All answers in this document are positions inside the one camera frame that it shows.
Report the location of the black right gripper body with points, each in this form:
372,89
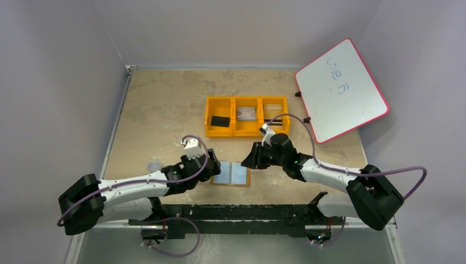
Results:
258,155

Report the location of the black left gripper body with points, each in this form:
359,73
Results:
210,166

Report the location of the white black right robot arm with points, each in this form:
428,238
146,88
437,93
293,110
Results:
374,200

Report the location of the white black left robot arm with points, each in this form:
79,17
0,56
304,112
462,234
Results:
90,201

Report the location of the silver striped card middle bin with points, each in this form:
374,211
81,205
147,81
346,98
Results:
246,113

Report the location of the black card in bin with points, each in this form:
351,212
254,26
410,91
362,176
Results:
218,121

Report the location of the yellow plastic sorting bin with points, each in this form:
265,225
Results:
226,107

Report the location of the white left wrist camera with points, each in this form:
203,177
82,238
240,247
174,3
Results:
192,148

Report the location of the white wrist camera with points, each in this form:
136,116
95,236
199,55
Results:
192,148
267,132

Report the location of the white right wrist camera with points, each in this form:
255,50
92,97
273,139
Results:
267,132

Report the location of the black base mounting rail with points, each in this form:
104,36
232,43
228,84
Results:
293,220

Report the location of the white board with pink frame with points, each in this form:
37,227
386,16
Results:
339,92

